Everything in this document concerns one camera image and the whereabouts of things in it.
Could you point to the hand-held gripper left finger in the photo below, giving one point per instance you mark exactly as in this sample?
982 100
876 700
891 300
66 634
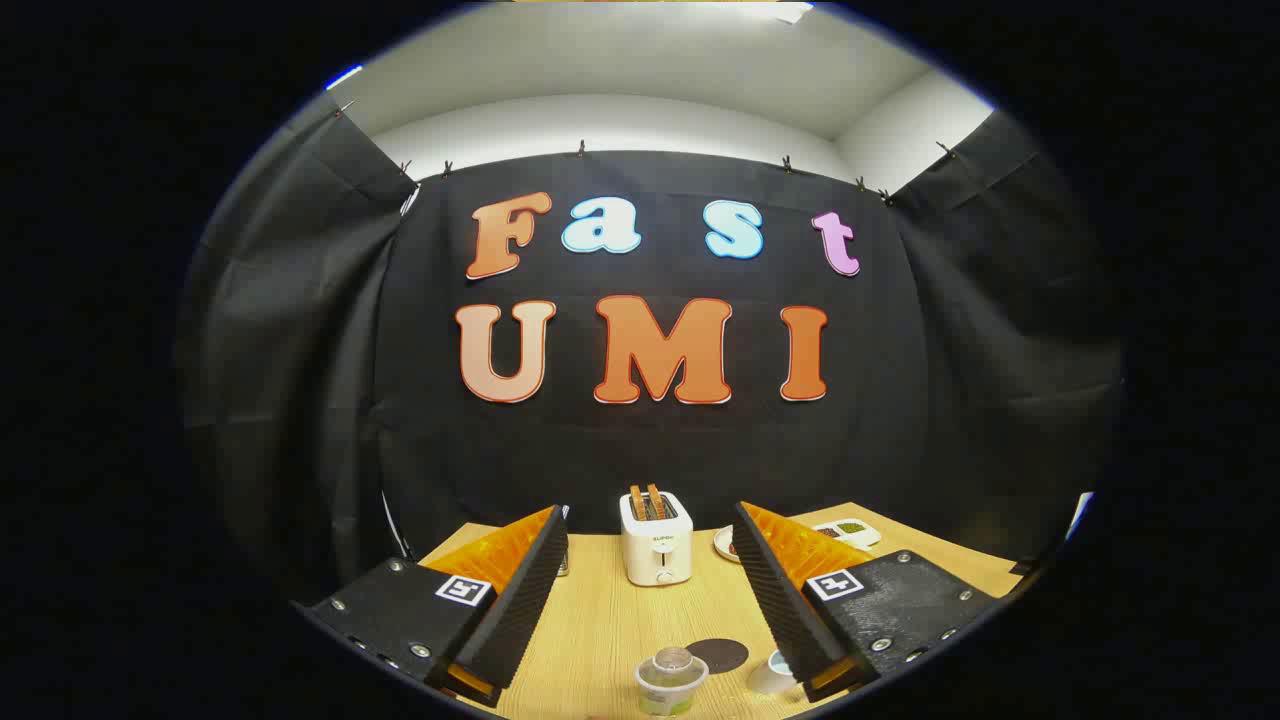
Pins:
525 610

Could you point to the black backdrop cloth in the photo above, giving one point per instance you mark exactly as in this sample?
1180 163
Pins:
660 445

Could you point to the dark brown round coaster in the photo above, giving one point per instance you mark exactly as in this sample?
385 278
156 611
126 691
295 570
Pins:
722 655

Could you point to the small white oval plate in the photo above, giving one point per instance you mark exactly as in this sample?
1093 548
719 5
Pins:
724 545

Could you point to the clear bottle with white label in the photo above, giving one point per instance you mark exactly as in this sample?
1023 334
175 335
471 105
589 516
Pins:
670 685

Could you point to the white divided snack tray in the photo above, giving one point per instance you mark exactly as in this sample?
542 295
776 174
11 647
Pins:
850 530

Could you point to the black table clamp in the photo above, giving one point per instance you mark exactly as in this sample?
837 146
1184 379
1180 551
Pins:
1028 566

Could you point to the white cup with blue inside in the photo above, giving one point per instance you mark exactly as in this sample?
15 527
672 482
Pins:
772 678

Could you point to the toast slice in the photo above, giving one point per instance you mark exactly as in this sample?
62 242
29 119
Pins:
636 502
657 500

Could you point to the wooden table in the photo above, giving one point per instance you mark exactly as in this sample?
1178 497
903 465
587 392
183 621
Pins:
620 625

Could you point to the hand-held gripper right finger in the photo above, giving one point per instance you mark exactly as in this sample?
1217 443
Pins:
785 600

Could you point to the small glass jar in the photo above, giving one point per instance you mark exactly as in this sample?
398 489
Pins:
563 565

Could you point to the white toaster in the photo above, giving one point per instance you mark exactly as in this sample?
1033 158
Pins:
655 550

